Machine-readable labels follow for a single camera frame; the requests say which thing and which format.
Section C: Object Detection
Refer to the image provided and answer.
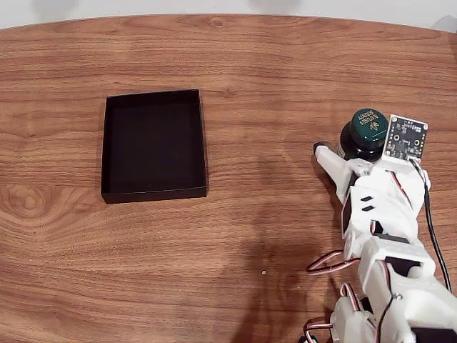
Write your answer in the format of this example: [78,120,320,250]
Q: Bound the green pill bottle with cap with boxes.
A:
[337,106,391,164]

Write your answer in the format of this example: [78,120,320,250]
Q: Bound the black shallow cardboard box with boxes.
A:
[99,89,209,205]

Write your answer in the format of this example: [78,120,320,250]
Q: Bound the red white black servo cable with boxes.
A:
[387,170,412,205]
[303,317,336,343]
[306,249,360,276]

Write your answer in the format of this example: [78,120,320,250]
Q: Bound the black camera cable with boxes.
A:
[408,156,454,292]

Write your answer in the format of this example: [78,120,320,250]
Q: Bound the black camera circuit board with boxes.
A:
[381,114,429,162]

